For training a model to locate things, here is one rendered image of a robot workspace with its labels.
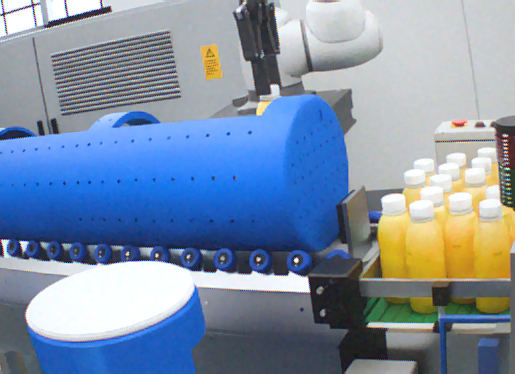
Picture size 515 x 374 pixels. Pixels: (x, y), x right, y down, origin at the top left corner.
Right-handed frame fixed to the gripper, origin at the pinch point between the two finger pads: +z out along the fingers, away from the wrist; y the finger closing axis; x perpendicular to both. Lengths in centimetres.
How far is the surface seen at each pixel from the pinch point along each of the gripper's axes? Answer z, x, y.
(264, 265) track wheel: 31.2, 2.1, 16.9
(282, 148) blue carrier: 10.0, 9.7, 17.2
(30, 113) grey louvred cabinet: 20, -197, -125
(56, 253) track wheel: 31, -50, 17
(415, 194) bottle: 22.5, 27.9, 4.8
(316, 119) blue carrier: 8.5, 10.1, 3.1
